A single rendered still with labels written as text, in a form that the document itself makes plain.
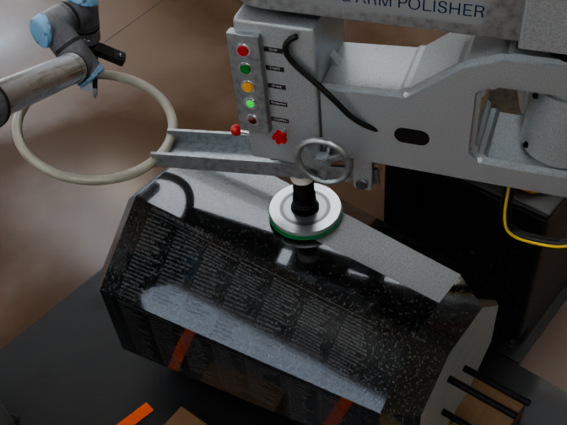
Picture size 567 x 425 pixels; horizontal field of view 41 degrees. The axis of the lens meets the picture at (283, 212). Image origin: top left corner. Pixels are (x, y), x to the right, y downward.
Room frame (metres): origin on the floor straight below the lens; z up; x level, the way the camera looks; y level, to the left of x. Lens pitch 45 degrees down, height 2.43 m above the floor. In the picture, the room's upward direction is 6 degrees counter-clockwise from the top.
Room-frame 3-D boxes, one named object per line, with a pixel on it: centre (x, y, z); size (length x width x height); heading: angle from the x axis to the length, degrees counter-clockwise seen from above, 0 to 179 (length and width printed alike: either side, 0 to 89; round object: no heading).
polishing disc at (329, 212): (1.59, -0.07, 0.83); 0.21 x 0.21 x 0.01
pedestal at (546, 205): (1.95, -0.79, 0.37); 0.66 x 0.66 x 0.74; 45
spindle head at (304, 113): (1.56, -0.14, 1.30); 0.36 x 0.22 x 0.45; 65
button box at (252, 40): (1.52, 0.05, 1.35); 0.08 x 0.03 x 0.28; 65
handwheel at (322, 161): (1.43, -0.12, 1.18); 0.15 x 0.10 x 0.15; 65
